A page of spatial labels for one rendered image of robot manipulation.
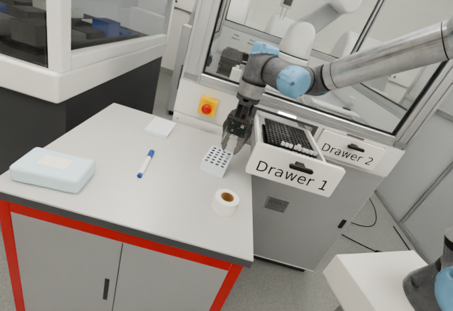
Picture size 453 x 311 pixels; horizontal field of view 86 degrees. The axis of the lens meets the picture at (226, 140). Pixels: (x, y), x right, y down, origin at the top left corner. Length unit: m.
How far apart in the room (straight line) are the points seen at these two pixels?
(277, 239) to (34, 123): 1.27
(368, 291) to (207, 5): 0.95
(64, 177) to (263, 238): 1.10
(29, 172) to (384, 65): 0.82
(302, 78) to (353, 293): 0.48
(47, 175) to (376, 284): 0.76
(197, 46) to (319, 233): 1.12
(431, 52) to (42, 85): 1.04
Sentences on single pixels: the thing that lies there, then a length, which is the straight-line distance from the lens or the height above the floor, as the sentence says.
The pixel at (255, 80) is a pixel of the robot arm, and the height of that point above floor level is 1.09.
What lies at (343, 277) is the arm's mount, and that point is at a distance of 0.68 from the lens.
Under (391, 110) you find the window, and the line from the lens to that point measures 1.22.
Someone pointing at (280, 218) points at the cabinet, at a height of 0.39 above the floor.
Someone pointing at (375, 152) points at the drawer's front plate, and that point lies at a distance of 1.24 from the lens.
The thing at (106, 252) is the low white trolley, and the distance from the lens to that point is 0.74.
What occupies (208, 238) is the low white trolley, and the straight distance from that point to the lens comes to 0.63.
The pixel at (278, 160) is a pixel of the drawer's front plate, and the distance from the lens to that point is 0.77.
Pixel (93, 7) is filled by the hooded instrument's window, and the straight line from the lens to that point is 1.11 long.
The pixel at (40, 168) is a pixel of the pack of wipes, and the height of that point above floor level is 0.80.
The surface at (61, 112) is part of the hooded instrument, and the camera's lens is 1.10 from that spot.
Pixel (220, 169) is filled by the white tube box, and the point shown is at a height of 0.79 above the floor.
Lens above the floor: 1.23
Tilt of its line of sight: 27 degrees down
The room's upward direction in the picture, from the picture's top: 19 degrees clockwise
